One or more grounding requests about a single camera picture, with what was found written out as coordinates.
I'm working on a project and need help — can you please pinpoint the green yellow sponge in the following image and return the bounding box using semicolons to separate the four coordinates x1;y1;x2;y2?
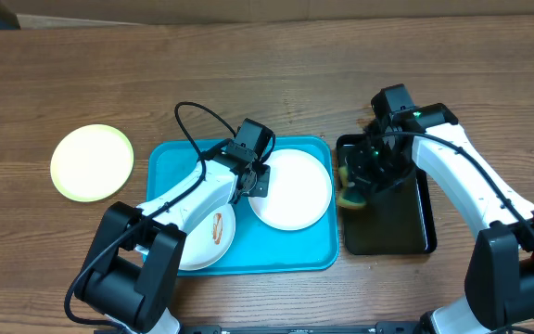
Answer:
337;166;366;210

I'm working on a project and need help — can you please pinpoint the white plate top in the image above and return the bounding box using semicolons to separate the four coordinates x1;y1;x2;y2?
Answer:
248;148;333;231

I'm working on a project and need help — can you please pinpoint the black water tray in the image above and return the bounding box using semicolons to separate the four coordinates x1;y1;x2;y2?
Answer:
336;135;438;255

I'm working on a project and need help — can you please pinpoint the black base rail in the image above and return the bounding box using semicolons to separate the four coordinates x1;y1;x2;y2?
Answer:
179;321;431;334

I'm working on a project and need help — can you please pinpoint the yellow-green rimmed plate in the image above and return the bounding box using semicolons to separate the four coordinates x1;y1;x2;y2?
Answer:
50;124;134;202

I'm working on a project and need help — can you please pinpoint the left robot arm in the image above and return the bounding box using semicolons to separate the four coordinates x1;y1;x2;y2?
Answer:
64;157;270;333

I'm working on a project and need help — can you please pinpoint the white plate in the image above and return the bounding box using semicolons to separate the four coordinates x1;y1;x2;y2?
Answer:
179;204;235;271
248;148;333;231

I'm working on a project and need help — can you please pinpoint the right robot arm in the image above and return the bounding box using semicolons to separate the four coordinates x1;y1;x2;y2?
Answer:
337;103;534;333

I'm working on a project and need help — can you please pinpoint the teal plastic tray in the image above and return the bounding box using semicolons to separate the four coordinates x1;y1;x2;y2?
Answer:
146;140;339;276

